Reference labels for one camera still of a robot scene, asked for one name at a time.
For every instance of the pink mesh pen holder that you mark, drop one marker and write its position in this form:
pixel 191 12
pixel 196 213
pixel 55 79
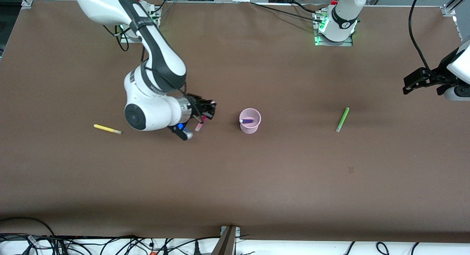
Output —
pixel 250 128

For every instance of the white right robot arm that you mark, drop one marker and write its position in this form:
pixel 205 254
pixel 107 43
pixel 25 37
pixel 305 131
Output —
pixel 161 60

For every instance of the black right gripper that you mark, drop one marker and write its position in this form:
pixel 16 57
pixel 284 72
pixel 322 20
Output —
pixel 196 106

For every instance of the green highlighter pen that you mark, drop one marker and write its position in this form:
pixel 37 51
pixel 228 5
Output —
pixel 342 120

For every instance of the aluminium frame strut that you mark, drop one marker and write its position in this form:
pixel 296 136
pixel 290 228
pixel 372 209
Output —
pixel 226 244

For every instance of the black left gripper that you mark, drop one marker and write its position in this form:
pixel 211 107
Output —
pixel 437 73

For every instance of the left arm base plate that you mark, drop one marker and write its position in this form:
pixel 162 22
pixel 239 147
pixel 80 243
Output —
pixel 347 44

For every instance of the yellow highlighter pen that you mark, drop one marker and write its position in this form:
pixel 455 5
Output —
pixel 106 128

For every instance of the purple marker pen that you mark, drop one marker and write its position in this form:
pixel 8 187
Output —
pixel 248 120

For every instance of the pink highlighter pen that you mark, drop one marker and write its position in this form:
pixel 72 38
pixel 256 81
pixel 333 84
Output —
pixel 200 125

